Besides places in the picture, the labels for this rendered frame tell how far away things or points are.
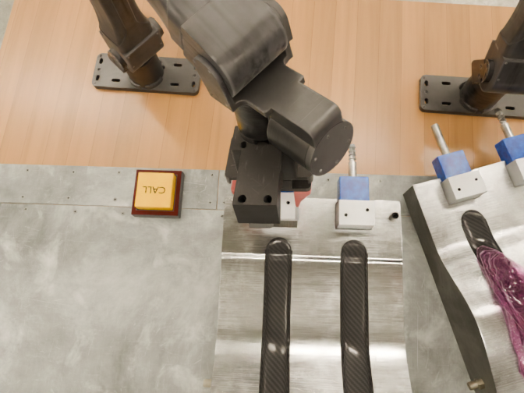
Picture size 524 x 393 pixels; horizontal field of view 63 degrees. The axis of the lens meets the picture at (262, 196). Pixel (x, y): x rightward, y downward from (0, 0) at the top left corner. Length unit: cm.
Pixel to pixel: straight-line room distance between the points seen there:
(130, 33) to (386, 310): 54
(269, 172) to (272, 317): 27
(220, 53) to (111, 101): 52
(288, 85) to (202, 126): 41
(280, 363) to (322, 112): 37
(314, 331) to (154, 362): 26
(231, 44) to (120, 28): 32
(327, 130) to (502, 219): 44
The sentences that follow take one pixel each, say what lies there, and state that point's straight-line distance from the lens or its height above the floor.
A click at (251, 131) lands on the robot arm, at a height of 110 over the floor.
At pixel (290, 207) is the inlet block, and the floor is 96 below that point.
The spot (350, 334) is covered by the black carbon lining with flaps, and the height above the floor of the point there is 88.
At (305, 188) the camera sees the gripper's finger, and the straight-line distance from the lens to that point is 50.
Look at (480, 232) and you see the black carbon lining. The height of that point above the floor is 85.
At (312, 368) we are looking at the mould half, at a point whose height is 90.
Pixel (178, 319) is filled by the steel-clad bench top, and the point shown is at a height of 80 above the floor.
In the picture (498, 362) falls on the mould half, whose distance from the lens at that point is 69.
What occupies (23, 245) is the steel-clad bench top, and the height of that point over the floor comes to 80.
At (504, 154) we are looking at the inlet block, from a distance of 78.
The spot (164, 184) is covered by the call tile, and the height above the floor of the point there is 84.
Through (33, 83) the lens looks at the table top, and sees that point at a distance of 94.
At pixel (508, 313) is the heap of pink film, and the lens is 68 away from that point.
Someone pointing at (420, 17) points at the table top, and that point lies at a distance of 93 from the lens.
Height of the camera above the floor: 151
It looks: 75 degrees down
